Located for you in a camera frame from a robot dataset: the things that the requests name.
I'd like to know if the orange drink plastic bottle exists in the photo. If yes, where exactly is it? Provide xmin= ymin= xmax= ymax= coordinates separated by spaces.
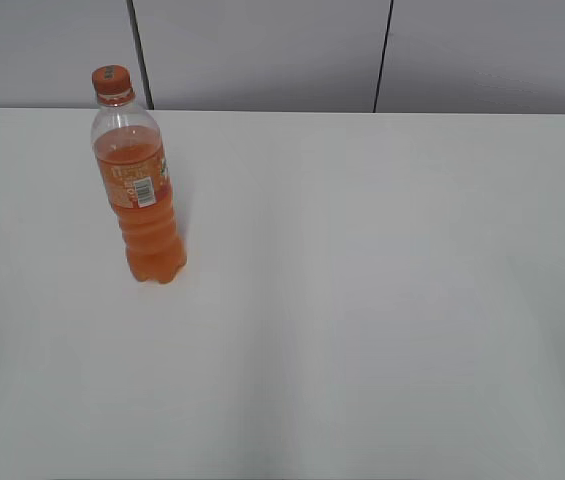
xmin=91 ymin=92 xmax=187 ymax=284

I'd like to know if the orange bottle cap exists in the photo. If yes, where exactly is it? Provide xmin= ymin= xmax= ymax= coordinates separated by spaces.
xmin=91 ymin=65 xmax=132 ymax=95

